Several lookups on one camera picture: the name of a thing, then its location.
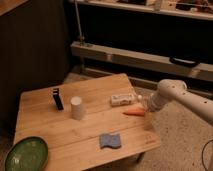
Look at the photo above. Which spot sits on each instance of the blue sponge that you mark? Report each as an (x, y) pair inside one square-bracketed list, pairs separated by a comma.
[(109, 141)]

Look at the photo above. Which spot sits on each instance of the black rectangular block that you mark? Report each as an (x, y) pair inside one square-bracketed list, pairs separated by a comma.
[(57, 99)]

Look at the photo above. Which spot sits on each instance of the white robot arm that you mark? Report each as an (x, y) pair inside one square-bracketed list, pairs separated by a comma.
[(169, 89)]

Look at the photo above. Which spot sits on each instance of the white paper cup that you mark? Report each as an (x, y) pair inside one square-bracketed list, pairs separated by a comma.
[(77, 108)]

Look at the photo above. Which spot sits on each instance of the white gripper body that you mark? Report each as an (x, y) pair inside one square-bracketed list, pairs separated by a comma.
[(155, 102)]

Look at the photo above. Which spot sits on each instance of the green plate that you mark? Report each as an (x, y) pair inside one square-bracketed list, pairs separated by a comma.
[(28, 154)]

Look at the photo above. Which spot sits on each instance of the wooden table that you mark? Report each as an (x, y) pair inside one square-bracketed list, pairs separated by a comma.
[(74, 144)]

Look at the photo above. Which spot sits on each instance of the black handle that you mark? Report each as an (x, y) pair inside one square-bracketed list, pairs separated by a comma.
[(183, 63)]

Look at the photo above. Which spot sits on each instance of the white rectangular box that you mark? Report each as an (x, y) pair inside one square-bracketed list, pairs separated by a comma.
[(124, 99)]

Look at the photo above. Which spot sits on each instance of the grey metal shelf beam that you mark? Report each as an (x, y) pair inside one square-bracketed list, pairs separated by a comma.
[(140, 60)]

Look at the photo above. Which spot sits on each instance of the metal vertical pole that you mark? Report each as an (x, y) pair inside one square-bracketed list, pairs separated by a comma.
[(81, 37)]

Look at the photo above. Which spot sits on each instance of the orange pepper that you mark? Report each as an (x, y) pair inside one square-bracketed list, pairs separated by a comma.
[(135, 112)]

